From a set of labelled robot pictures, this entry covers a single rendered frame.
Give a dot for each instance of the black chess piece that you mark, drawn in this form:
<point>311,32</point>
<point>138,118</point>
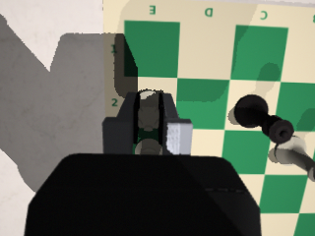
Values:
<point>250,112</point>

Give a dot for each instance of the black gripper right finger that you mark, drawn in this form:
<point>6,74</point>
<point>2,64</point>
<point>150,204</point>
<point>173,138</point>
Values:
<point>174,134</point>

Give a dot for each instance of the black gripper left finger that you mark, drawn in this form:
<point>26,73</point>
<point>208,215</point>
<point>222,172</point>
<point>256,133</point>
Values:
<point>121,132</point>

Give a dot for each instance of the green and cream chessboard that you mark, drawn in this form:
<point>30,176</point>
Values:
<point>208,55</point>

